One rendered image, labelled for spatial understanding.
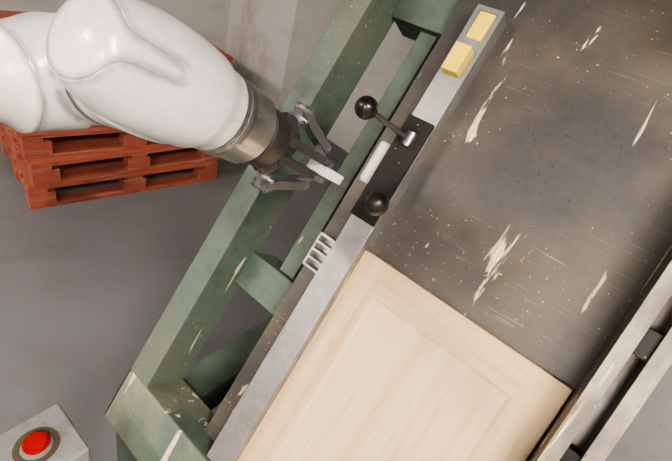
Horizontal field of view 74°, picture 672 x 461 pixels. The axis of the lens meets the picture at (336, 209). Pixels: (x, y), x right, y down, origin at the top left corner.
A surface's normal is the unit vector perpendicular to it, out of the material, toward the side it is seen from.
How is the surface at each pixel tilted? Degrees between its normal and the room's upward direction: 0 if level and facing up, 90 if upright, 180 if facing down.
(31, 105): 98
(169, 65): 71
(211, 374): 0
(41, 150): 90
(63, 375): 0
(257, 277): 60
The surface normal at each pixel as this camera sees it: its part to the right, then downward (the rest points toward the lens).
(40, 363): 0.23, -0.83
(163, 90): 0.59, 0.59
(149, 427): -0.42, -0.18
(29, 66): 0.78, -0.01
